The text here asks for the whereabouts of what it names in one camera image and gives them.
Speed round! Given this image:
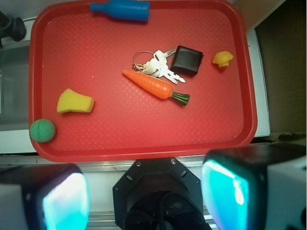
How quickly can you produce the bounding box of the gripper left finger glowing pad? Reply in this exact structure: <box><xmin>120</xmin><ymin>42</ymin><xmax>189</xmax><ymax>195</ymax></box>
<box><xmin>0</xmin><ymin>164</ymin><xmax>90</xmax><ymax>230</ymax></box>

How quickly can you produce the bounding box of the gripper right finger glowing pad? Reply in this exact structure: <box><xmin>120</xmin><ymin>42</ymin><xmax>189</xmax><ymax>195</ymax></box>
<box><xmin>201</xmin><ymin>143</ymin><xmax>307</xmax><ymax>230</ymax></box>

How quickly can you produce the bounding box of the green round sponge ball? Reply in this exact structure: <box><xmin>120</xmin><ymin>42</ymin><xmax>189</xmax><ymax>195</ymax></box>
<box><xmin>29</xmin><ymin>119</ymin><xmax>56</xmax><ymax>143</ymax></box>

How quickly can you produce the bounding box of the yellow sponge piece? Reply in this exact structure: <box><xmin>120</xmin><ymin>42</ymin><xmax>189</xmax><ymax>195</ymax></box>
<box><xmin>57</xmin><ymin>88</ymin><xmax>94</xmax><ymax>114</ymax></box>

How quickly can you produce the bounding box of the red plastic tray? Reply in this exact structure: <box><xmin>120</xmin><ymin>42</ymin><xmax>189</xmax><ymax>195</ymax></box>
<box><xmin>29</xmin><ymin>0</ymin><xmax>257</xmax><ymax>162</ymax></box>

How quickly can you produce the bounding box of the yellow rubber duck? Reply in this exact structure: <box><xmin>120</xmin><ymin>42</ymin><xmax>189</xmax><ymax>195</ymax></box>
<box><xmin>212</xmin><ymin>51</ymin><xmax>234</xmax><ymax>69</ymax></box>

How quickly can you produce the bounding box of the orange toy carrot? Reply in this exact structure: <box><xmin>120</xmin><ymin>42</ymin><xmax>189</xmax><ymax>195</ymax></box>
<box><xmin>121</xmin><ymin>70</ymin><xmax>190</xmax><ymax>106</ymax></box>

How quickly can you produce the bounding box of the black leather wallet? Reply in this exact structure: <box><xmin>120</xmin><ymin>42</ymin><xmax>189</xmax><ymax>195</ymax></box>
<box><xmin>170</xmin><ymin>46</ymin><xmax>204</xmax><ymax>77</ymax></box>

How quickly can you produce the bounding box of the silver key bunch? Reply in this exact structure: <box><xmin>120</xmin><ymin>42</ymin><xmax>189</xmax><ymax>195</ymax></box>
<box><xmin>132</xmin><ymin>48</ymin><xmax>186</xmax><ymax>85</ymax></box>

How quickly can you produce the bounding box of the black knob clamp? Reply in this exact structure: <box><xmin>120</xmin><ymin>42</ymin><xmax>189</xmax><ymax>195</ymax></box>
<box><xmin>0</xmin><ymin>12</ymin><xmax>26</xmax><ymax>49</ymax></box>

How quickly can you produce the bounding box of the blue plastic bottle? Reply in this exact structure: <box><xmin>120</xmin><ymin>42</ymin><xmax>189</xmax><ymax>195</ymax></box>
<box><xmin>90</xmin><ymin>0</ymin><xmax>150</xmax><ymax>22</ymax></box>

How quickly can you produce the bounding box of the black octagonal mount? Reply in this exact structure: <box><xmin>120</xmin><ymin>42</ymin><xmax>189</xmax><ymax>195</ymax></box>
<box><xmin>113</xmin><ymin>158</ymin><xmax>211</xmax><ymax>230</ymax></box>

